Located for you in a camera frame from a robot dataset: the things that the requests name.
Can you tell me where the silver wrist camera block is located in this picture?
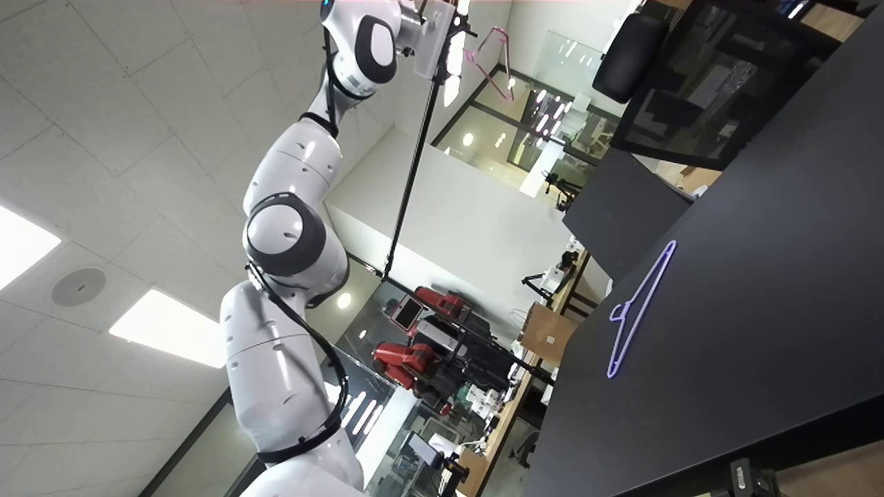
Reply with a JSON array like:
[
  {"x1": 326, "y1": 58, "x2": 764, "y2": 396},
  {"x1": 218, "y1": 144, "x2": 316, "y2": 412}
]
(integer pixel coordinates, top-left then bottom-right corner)
[{"x1": 413, "y1": 0, "x2": 461, "y2": 79}]

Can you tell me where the large square ceiling light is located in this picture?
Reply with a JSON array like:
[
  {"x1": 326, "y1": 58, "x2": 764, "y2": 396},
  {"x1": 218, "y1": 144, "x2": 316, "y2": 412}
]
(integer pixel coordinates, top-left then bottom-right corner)
[{"x1": 109, "y1": 286, "x2": 248, "y2": 372}]

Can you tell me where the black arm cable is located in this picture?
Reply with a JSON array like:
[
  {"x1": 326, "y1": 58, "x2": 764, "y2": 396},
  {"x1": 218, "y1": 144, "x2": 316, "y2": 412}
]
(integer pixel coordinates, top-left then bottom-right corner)
[{"x1": 244, "y1": 258, "x2": 353, "y2": 467}]

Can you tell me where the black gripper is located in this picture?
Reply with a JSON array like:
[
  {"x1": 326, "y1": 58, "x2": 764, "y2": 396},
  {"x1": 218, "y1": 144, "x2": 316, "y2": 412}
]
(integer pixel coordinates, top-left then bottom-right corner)
[{"x1": 446, "y1": 3, "x2": 480, "y2": 49}]

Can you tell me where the round ceiling speaker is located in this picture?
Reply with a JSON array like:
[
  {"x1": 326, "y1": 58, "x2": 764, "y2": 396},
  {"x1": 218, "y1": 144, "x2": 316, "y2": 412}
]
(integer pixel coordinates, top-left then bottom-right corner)
[{"x1": 49, "y1": 264, "x2": 109, "y2": 308}]

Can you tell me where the red robot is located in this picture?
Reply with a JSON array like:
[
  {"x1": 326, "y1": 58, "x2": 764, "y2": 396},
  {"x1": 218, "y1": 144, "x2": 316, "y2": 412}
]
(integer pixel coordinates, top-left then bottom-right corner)
[{"x1": 370, "y1": 283, "x2": 493, "y2": 396}]

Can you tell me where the black panel board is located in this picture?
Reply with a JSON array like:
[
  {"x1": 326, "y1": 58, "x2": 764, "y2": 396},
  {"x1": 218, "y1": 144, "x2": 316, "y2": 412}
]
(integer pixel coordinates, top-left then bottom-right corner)
[{"x1": 560, "y1": 148, "x2": 697, "y2": 283}]

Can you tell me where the black office chair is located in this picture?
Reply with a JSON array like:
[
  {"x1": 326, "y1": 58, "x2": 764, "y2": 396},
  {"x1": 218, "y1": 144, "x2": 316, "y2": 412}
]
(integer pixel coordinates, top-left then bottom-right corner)
[{"x1": 591, "y1": 7, "x2": 674, "y2": 104}]

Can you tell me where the black rack pole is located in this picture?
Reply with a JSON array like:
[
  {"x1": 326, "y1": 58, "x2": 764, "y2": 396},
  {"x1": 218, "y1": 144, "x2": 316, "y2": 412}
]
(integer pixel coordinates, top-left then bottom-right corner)
[{"x1": 382, "y1": 25, "x2": 461, "y2": 282}]

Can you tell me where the pink coat hanger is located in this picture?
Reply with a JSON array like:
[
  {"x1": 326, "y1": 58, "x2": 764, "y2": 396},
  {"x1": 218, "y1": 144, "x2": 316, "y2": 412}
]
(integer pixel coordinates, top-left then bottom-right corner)
[{"x1": 461, "y1": 25, "x2": 519, "y2": 102}]

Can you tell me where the small square ceiling light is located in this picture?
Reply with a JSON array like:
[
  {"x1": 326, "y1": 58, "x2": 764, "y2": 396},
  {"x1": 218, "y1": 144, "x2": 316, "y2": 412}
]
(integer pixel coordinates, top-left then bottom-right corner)
[{"x1": 0, "y1": 200, "x2": 65, "y2": 293}]

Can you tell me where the cardboard box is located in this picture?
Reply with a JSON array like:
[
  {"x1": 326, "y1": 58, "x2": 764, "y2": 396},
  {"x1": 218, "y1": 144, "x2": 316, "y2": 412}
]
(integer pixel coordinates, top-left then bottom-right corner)
[{"x1": 519, "y1": 300, "x2": 581, "y2": 370}]

